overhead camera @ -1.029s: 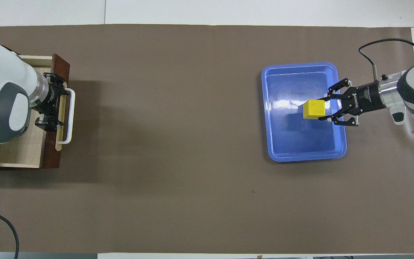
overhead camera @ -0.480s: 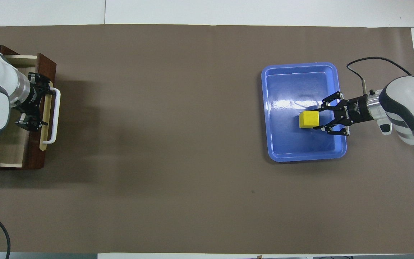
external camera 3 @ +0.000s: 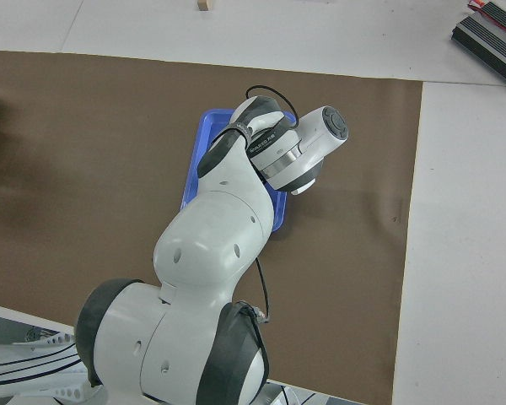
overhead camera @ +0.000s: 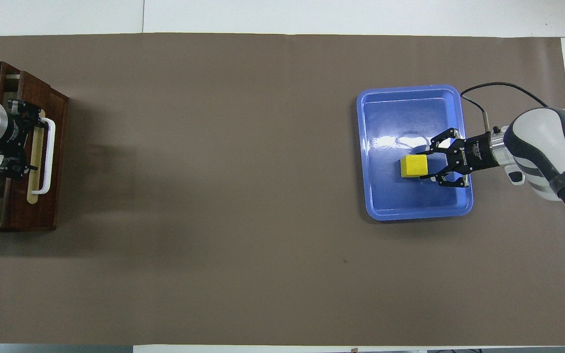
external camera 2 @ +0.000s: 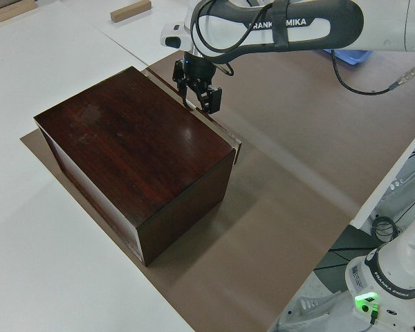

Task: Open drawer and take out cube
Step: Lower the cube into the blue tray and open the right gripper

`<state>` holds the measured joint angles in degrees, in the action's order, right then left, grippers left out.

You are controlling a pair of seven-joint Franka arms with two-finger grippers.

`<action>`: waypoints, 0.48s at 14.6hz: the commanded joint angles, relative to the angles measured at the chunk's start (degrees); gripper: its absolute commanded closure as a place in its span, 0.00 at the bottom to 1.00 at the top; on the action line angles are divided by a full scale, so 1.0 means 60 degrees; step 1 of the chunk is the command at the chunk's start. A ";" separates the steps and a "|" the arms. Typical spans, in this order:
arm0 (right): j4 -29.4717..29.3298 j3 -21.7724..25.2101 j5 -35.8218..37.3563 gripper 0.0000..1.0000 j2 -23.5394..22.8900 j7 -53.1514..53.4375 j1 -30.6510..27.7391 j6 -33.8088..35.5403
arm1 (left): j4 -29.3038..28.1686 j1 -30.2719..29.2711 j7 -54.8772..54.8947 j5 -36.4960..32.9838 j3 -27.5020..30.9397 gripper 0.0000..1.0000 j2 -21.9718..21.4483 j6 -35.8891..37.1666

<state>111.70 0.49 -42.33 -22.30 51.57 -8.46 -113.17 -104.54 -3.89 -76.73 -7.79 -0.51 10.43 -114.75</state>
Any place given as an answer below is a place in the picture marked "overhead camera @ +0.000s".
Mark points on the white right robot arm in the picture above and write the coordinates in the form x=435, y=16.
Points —
x=542, y=142

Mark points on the brown paper table mat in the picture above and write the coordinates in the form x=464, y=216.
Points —
x=214, y=196

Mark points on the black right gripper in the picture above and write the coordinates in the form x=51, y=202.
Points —
x=471, y=153

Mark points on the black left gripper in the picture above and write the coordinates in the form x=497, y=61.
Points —
x=15, y=139

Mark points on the yellow cube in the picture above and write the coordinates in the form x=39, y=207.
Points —
x=414, y=166

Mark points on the blue plastic tray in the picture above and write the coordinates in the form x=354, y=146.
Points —
x=390, y=122

